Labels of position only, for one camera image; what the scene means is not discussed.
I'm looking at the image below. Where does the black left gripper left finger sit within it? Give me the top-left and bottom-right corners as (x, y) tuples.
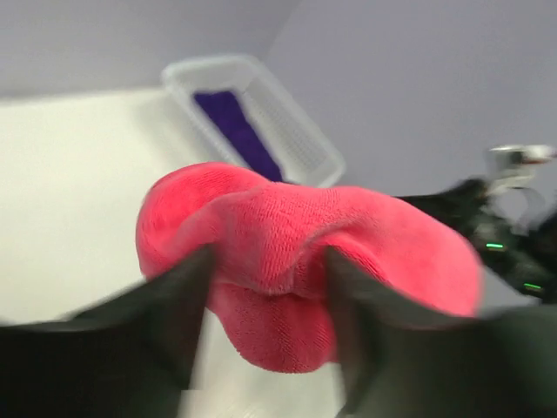
(1, 246), (215, 418)

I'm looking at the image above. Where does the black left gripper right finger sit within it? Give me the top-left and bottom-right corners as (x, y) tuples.
(325, 248), (556, 418)

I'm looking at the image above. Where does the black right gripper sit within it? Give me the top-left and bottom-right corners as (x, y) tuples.
(401, 178), (556, 300)

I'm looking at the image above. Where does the pink towel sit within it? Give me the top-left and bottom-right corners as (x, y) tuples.
(136, 162), (482, 373)

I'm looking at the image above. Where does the purple towel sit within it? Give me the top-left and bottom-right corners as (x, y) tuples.
(193, 91), (284, 182)

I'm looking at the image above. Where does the white right plastic basket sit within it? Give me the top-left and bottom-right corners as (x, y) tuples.
(161, 54), (346, 187)

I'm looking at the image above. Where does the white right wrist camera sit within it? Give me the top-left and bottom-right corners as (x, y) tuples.
(486, 145), (556, 223)

